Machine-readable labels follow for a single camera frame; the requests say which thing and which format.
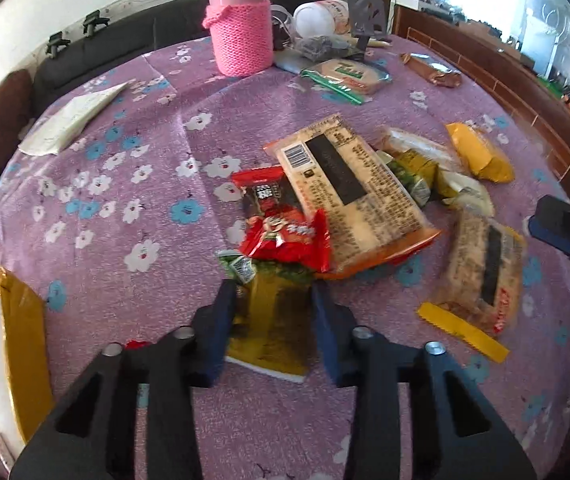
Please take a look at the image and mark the brown snack bar wrapper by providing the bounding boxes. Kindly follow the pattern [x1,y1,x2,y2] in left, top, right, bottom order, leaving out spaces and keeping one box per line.
[399,53,464,89]

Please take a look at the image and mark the green and yellow snack packet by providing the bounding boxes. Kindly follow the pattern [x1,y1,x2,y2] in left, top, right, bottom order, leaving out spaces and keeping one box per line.
[216,250,317,384]

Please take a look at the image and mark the cracker packet with yellow ends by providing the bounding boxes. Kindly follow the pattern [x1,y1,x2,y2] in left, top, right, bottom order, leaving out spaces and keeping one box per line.
[417,207,527,362]

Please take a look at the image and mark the folded white paper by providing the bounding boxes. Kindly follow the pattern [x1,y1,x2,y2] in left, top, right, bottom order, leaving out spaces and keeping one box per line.
[18,81,129,156]

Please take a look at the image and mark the grey phone stand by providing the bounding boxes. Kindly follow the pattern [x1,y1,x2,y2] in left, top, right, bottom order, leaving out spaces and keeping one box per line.
[346,0,394,52]

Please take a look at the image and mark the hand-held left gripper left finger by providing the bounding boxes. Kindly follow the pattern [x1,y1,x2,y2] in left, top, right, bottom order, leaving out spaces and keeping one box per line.
[10,277,238,480]

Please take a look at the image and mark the black clamp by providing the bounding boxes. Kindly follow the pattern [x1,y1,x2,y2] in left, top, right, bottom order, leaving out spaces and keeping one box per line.
[45,32,72,59]
[82,9,111,37]

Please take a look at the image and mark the red and white sachet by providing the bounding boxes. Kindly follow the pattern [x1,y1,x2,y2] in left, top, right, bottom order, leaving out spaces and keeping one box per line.
[238,208,334,276]

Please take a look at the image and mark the biscuit bag with green seal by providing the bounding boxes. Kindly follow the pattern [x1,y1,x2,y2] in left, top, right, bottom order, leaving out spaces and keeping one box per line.
[300,58,394,106]

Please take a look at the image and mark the red candy with black centre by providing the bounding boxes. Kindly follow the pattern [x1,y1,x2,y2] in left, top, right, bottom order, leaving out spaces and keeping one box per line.
[231,166,299,222]

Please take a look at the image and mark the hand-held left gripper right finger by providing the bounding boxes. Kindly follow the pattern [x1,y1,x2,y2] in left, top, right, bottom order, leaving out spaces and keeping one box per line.
[312,282,538,480]

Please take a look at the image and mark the large orange cracker packet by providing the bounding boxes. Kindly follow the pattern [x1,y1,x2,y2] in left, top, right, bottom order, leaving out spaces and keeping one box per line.
[264,114,442,281]

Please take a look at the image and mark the yellow-edged cardboard tray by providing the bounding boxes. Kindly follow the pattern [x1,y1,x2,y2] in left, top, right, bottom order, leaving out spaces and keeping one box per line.
[0,267,56,467]

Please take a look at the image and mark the white and green snack packet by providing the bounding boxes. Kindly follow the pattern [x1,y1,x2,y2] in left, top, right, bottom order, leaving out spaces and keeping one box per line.
[436,170,496,217]

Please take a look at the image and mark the white plastic jar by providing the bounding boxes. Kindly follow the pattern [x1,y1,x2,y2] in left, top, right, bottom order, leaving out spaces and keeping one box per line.
[293,0,352,39]

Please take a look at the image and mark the black sofa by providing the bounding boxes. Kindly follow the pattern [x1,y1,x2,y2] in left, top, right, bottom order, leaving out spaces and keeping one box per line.
[32,0,334,117]

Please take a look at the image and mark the pink bottle with knitted sleeve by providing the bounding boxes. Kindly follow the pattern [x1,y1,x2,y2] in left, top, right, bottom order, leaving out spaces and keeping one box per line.
[202,0,274,78]

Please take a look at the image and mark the clear cracker packet orange end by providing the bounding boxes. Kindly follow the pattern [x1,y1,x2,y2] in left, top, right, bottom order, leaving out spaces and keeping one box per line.
[374,126,462,172]

